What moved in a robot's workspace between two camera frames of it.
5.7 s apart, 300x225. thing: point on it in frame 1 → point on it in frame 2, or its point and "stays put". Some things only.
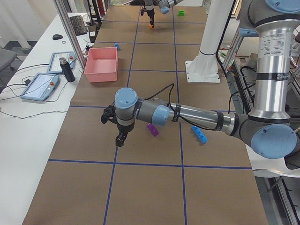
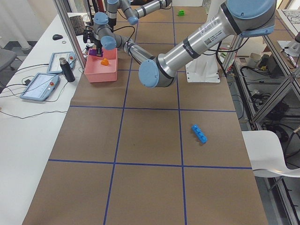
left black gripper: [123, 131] → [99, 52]
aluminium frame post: [59, 3] stays put
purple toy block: [152, 129] → [93, 52]
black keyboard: [78, 25] stays put
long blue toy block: [199, 134] stays put
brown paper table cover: [178, 173] stays put
